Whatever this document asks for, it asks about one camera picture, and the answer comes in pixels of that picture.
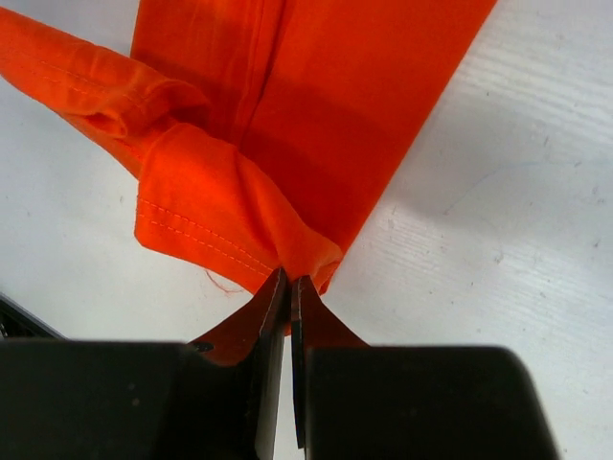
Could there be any orange t shirt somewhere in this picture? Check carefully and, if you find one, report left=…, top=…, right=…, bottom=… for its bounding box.
left=0, top=0, right=499, bottom=368

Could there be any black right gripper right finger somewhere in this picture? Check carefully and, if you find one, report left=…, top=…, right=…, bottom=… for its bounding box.
left=291, top=276, right=558, bottom=459

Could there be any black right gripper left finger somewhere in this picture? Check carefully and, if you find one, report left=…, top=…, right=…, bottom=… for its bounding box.
left=1, top=269, right=286, bottom=459

